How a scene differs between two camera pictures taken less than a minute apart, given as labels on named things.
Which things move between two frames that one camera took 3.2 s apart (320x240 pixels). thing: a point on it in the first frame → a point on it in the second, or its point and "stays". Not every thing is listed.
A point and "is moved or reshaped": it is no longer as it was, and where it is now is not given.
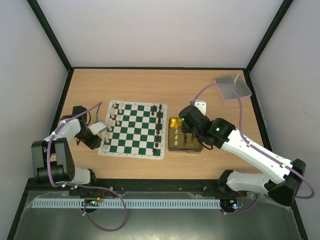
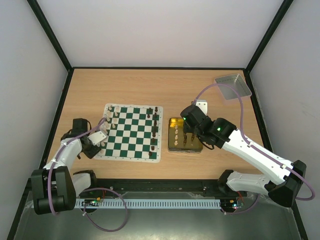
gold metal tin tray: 176,139 stays
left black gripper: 93,143 → 91,154
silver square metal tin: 236,82 stays
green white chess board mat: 134,130 is moved or reshaped
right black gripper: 188,128 stays
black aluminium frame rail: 173,185 stays
